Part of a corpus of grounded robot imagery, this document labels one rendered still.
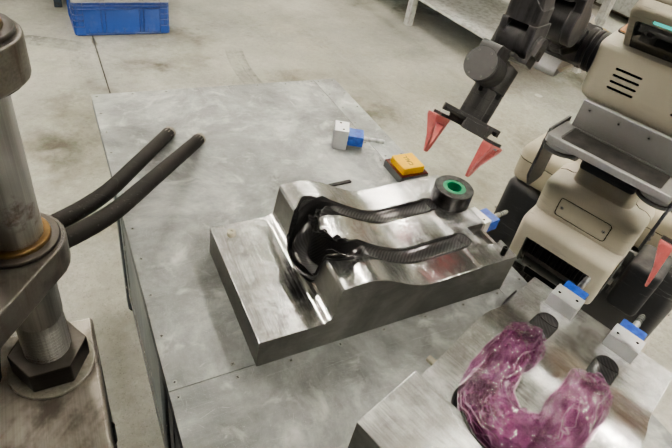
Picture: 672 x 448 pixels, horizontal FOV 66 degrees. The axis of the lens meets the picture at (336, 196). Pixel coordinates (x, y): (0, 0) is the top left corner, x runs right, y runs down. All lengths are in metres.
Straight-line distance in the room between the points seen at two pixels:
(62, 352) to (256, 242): 0.34
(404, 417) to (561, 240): 0.71
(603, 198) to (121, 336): 1.48
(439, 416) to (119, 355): 1.30
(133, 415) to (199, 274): 0.84
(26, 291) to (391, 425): 0.45
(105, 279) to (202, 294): 1.16
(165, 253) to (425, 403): 0.53
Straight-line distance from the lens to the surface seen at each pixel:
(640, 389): 0.98
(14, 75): 0.55
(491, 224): 1.15
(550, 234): 1.29
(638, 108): 1.17
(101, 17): 3.82
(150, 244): 1.01
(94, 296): 2.01
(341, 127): 1.29
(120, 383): 1.79
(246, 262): 0.89
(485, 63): 0.90
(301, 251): 0.90
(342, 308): 0.81
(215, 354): 0.85
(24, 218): 0.65
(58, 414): 0.85
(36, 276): 0.66
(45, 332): 0.79
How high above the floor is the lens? 1.50
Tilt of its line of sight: 38 degrees down
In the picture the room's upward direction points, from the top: 12 degrees clockwise
